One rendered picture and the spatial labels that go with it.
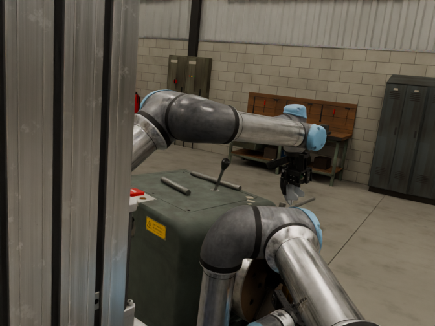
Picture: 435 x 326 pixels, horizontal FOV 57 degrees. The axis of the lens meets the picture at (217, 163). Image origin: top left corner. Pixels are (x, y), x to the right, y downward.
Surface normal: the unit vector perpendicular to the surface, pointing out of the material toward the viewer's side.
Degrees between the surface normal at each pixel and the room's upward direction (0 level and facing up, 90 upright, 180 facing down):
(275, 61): 90
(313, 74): 90
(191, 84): 90
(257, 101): 90
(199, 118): 78
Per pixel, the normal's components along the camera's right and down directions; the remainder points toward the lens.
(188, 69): -0.52, 0.14
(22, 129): 0.77, 0.21
